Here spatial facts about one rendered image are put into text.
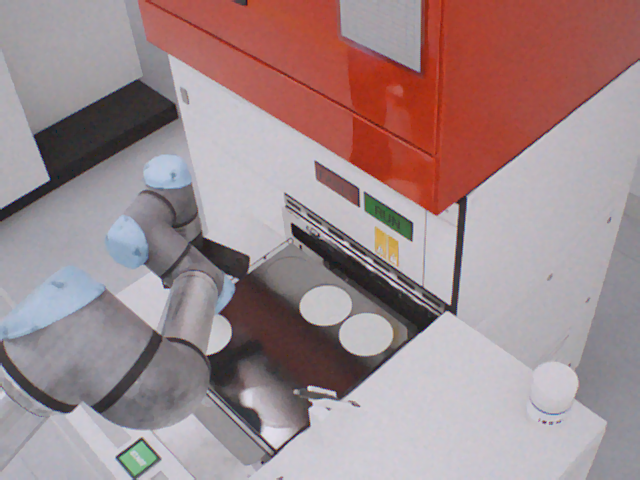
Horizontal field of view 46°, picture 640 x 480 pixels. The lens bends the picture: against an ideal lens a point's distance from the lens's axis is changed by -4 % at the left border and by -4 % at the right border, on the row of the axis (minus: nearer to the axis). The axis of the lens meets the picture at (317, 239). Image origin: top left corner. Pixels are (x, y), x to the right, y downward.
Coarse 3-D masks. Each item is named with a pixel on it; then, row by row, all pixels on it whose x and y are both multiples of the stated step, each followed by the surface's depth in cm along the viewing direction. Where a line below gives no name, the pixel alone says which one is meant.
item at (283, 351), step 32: (288, 256) 161; (256, 288) 156; (288, 288) 155; (352, 288) 154; (256, 320) 150; (288, 320) 149; (224, 352) 145; (256, 352) 145; (288, 352) 144; (320, 352) 144; (384, 352) 142; (224, 384) 140; (256, 384) 139; (288, 384) 139; (320, 384) 139; (352, 384) 138; (256, 416) 135; (288, 416) 134
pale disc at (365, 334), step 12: (348, 324) 148; (360, 324) 147; (372, 324) 147; (384, 324) 147; (348, 336) 146; (360, 336) 145; (372, 336) 145; (384, 336) 145; (348, 348) 144; (360, 348) 144; (372, 348) 143; (384, 348) 143
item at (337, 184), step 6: (318, 168) 148; (318, 174) 149; (324, 174) 147; (330, 174) 145; (324, 180) 148; (330, 180) 147; (336, 180) 145; (342, 180) 144; (330, 186) 148; (336, 186) 146; (342, 186) 145; (348, 186) 143; (342, 192) 146; (348, 192) 144; (354, 192) 143; (348, 198) 145; (354, 198) 144
